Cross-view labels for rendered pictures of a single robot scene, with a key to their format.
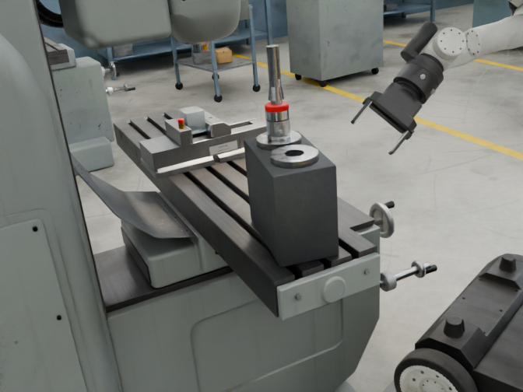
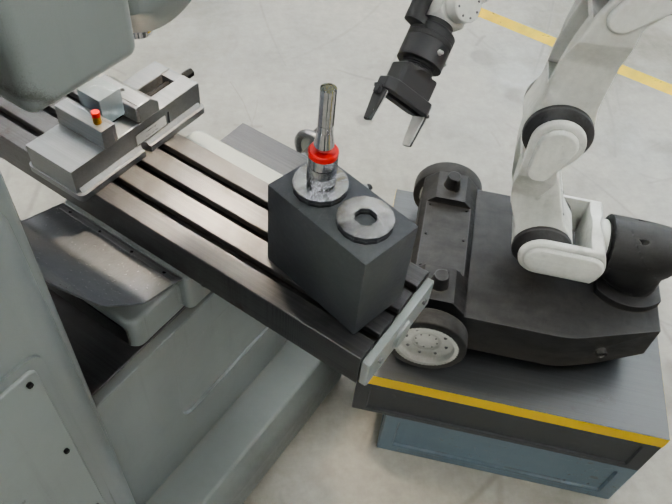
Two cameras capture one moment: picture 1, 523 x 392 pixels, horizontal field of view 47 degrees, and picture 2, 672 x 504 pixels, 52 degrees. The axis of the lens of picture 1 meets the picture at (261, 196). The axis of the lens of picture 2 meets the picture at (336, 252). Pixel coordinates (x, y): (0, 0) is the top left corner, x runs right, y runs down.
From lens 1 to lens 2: 0.72 m
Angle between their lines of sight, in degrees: 38
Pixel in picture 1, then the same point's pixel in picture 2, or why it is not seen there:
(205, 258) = (192, 296)
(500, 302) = (459, 229)
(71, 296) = (73, 420)
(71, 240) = (65, 367)
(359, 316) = not seen: hidden behind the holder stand
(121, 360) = (113, 433)
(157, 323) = (145, 379)
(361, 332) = not seen: hidden behind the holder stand
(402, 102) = (419, 85)
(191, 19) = (151, 14)
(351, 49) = not seen: outside the picture
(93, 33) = (40, 92)
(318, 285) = (393, 339)
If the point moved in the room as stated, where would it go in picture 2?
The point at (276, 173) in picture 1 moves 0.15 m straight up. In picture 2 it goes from (365, 258) to (378, 185)
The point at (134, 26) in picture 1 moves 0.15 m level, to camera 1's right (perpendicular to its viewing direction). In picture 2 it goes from (92, 60) to (200, 33)
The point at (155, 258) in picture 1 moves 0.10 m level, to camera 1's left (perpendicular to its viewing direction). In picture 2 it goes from (137, 320) to (83, 342)
